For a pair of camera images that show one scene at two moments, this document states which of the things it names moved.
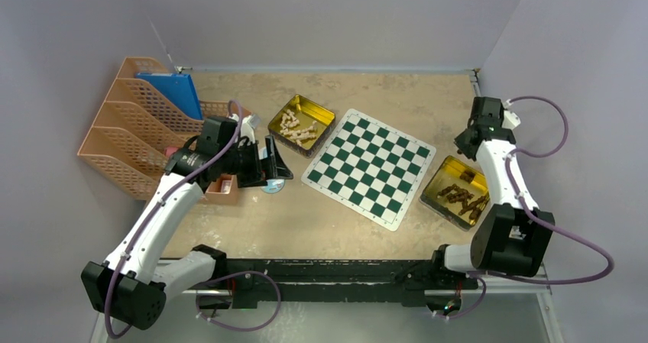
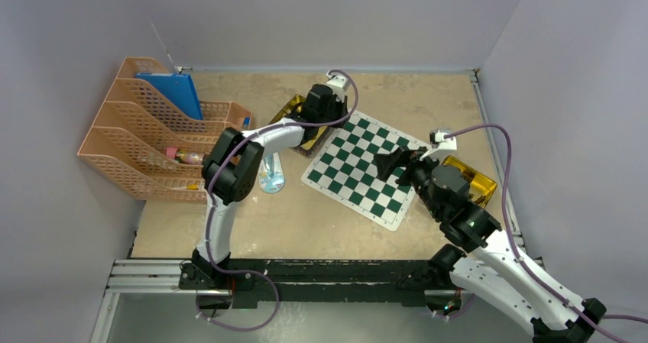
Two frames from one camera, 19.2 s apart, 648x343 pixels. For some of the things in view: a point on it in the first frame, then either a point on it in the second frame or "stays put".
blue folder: [179, 88] stays put
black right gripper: [459, 142] -> [387, 164]
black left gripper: [272, 167] -> [341, 105]
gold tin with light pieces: [302, 125] stays put
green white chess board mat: [370, 167] stays put
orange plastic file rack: [127, 143] stays put
